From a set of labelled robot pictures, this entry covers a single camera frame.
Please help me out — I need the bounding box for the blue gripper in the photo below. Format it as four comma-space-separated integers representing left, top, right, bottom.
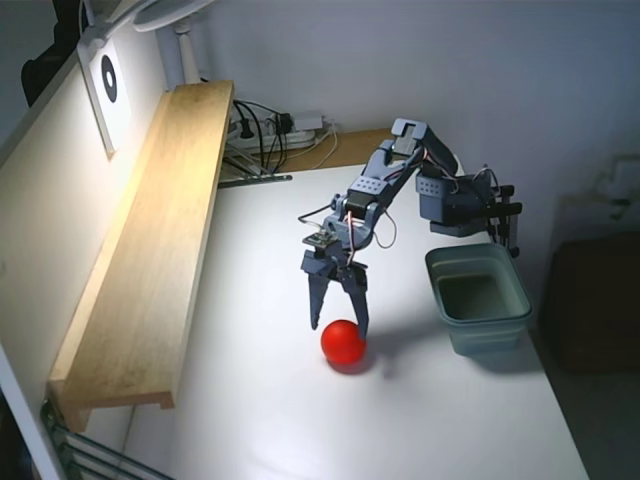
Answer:
299, 212, 377, 346

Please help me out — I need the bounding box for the red ball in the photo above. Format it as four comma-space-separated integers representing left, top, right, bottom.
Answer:
320, 318, 367, 365

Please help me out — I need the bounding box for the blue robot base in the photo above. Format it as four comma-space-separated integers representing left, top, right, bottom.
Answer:
428, 172, 496, 239

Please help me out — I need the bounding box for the grey plastic container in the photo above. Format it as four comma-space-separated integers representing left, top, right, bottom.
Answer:
424, 243, 534, 357

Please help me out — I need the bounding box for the white power strip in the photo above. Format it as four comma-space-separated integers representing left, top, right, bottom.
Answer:
227, 124, 321, 151

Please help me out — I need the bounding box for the white power adapter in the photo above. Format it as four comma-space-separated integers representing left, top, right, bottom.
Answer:
291, 110, 326, 132

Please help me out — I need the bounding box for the black table clamp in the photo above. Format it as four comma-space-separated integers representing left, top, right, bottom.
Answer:
487, 201, 524, 260

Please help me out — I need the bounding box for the long wooden shelf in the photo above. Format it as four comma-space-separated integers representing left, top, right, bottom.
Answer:
48, 79, 236, 434

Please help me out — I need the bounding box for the white desk lamp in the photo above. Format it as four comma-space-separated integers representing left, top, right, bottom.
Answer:
132, 0, 217, 95

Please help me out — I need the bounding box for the white desk side panel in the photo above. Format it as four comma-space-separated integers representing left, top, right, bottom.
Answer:
0, 47, 174, 480

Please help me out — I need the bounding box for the small wrist camera board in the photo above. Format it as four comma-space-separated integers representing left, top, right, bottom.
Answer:
301, 229, 335, 250

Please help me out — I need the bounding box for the thin white cable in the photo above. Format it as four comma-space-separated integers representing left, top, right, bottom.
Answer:
314, 124, 342, 169

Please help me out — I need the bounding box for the black power cable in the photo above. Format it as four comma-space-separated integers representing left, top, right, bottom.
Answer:
232, 99, 274, 174
262, 127, 292, 174

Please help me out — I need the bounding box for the white wall fixture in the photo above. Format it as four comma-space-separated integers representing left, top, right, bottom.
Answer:
557, 153, 640, 221

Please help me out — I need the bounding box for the white paper black ring target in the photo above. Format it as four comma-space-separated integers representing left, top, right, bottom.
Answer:
77, 37, 134, 161

